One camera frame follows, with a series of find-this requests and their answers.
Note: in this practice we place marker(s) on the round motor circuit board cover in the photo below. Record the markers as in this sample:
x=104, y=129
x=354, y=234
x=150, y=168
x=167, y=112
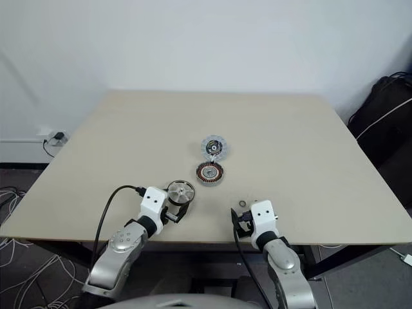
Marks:
x=214, y=147

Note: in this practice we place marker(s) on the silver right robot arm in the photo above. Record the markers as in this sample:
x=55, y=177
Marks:
x=286, y=264

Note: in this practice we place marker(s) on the black table frame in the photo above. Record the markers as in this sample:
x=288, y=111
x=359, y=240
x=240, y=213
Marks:
x=354, y=258

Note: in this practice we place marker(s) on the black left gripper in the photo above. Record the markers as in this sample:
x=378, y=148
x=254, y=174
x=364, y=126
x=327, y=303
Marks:
x=167, y=215

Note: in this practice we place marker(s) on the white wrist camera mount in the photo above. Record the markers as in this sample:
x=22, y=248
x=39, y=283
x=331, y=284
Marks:
x=263, y=215
x=154, y=202

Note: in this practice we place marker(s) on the white wall socket box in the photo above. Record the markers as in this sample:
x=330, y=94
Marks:
x=48, y=133

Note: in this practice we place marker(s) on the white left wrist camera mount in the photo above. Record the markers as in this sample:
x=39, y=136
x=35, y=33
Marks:
x=154, y=202

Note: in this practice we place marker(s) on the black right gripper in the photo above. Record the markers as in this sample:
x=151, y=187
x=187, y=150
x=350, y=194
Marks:
x=246, y=229

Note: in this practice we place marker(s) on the silver rotor disc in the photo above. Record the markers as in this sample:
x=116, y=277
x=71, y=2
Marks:
x=181, y=192

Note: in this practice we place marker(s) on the grey rounded robot torso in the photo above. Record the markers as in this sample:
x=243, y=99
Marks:
x=180, y=301

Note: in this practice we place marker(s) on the copper wound stator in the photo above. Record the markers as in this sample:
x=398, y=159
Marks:
x=210, y=174

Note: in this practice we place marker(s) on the white floor power adapter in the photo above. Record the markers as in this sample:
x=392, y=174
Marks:
x=406, y=258

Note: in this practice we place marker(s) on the black fabric bag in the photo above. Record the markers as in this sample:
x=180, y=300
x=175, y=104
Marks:
x=389, y=145

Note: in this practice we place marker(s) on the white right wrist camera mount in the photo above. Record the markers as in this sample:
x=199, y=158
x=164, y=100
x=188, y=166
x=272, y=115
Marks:
x=263, y=215

